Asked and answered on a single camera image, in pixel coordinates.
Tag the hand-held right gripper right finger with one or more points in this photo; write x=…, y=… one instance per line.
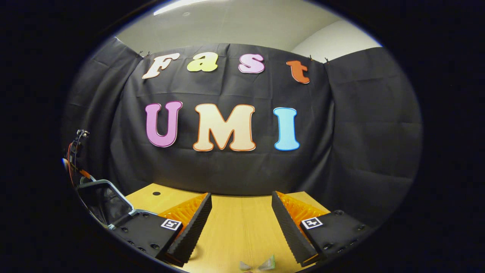
x=290, y=227

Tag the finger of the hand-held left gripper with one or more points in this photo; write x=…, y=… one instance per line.
x=86, y=174

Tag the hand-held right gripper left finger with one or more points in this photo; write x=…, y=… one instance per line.
x=193, y=227

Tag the black backdrop cloth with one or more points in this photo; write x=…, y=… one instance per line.
x=227, y=170

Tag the green-white tube with white cap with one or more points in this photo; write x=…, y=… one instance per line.
x=267, y=263

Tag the light blue small suitcase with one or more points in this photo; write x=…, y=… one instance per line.
x=104, y=203

